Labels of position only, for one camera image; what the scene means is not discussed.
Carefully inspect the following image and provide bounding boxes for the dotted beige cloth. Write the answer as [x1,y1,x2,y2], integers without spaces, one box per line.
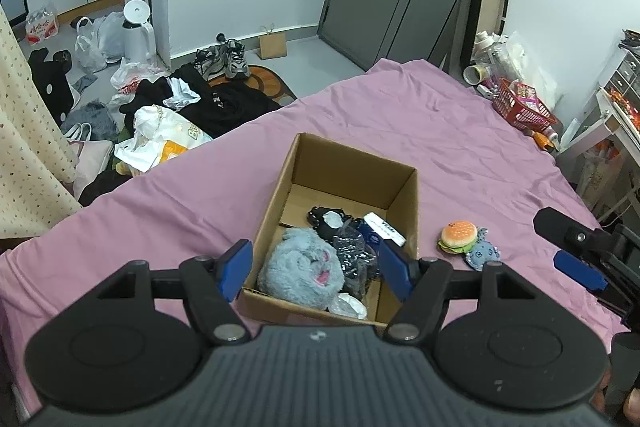
[0,15,81,239]

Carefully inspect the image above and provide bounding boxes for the clear plastic bottle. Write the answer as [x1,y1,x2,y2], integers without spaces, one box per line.
[472,30,518,81]

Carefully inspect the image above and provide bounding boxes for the red plastic basket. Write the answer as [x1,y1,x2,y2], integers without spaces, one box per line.
[491,78,558,132]

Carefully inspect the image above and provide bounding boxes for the orange small object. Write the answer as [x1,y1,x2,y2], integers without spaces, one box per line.
[532,132,555,153]

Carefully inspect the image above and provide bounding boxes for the white desk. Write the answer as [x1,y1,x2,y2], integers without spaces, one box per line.
[554,31,640,228]

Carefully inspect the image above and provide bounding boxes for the pair of sneakers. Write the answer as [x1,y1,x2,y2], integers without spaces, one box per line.
[193,32,250,81]

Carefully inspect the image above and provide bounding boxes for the white electric kettle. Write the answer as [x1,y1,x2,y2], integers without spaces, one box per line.
[122,0,156,63]

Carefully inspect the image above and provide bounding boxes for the grey fluffy plush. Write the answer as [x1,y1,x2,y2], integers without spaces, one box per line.
[257,228,345,311]

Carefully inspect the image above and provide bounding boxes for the black clothes pile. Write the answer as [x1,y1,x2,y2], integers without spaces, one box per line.
[119,64,280,139]

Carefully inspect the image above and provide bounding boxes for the pink bed sheet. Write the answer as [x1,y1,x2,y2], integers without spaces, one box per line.
[0,56,632,413]

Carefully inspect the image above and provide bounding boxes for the blue denim plush toy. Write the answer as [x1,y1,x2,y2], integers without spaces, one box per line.
[464,228,501,272]

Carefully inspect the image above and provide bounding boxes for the red white bottle pack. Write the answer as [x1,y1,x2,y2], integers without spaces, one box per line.
[25,3,58,46]

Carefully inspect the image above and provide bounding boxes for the hamburger plush toy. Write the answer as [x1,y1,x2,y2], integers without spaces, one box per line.
[438,221,478,255]

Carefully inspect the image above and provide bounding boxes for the brown cardboard box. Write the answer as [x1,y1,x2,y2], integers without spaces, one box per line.
[236,133,419,327]

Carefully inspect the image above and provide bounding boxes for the white plastic bag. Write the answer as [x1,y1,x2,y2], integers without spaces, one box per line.
[74,12,125,74]

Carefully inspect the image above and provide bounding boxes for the bag of black beads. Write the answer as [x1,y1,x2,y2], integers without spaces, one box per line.
[332,219,381,299]

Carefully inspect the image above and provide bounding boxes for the grey drawer organizer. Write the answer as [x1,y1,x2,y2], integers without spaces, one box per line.
[605,51,640,109]

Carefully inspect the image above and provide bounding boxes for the roll of tape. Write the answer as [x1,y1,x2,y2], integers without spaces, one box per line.
[462,64,494,87]

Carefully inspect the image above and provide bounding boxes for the small brown paper bag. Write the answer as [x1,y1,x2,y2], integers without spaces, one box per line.
[258,25,288,60]

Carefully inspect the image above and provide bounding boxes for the black dotted bag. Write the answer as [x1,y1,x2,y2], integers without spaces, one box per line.
[28,48,74,126]

